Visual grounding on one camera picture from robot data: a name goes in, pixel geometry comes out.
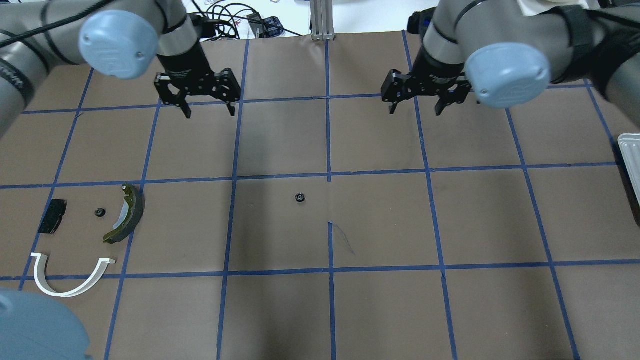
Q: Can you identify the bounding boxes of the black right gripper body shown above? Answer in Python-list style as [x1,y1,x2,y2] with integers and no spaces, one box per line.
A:
[381,45,473,109]

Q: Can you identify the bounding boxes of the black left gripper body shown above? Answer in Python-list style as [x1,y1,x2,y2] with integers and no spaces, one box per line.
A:
[154,42,242,109]

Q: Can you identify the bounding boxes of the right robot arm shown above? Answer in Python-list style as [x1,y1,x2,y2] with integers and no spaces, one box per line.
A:
[381,0,640,122]

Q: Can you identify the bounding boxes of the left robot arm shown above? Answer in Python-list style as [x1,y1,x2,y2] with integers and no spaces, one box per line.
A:
[0,0,242,360]

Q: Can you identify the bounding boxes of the ribbed metal tray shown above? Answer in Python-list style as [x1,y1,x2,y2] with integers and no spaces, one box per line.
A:
[617,133,640,205]

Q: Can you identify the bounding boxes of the green brake shoe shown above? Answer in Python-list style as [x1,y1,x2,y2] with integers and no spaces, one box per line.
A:
[102,182,146,244]

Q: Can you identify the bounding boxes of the black brake pad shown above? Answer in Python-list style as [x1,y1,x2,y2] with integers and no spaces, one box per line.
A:
[38,199,67,235]

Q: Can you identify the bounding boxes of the white curved plastic part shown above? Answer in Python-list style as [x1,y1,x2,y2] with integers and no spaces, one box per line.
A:
[30,252,117,299]

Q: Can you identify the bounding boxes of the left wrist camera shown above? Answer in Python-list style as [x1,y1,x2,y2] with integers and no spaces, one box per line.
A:
[189,14,217,39]

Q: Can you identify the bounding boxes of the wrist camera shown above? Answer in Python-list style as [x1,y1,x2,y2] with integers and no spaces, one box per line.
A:
[406,7,437,38]
[189,14,217,39]

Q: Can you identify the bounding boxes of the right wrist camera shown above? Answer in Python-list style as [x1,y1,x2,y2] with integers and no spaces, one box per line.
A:
[406,7,437,38]

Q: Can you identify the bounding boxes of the tangled black cables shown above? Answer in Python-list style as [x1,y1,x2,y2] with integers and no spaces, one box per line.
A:
[192,2,286,41]

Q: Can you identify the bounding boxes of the aluminium frame post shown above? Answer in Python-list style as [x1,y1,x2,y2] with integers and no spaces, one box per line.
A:
[309,0,336,41]

